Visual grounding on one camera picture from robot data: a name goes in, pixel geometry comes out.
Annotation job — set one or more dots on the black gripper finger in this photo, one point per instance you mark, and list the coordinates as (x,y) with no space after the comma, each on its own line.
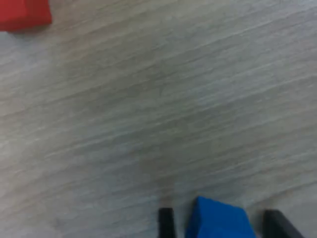
(277,225)
(167,223)

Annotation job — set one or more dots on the blue cube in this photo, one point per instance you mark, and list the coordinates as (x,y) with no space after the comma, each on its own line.
(218,220)

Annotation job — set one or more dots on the red cube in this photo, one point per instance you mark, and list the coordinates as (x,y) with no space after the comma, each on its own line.
(22,15)

